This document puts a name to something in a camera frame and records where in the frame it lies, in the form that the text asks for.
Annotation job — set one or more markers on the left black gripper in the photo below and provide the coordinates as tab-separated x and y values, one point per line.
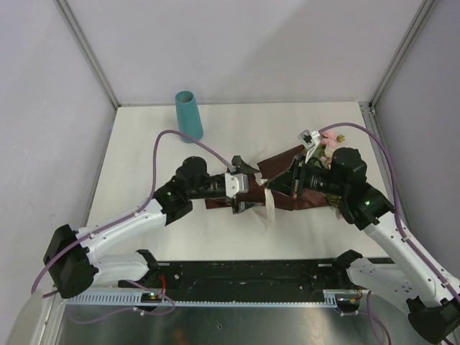
241	167

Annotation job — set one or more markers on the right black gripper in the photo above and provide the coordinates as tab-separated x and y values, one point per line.
291	182

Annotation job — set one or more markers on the dark red wrapping paper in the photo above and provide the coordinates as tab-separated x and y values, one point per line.
268	169

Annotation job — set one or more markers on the cream ribbon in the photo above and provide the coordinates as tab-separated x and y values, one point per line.
265	213

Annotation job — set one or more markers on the pink artificial flower bunch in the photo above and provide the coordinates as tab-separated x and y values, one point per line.
328	151

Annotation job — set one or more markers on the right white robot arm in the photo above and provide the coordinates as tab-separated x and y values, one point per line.
426	292

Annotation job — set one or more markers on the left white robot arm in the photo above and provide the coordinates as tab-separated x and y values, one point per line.
79	259

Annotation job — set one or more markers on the teal conical vase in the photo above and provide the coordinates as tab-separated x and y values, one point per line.
188	116

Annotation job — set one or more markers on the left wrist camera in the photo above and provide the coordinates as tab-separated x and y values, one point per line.
237	184

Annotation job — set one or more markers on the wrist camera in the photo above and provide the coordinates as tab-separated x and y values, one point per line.
237	184
310	140

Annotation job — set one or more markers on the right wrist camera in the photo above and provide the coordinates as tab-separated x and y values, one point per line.
310	140

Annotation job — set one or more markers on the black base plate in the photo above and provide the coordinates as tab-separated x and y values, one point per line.
253	281

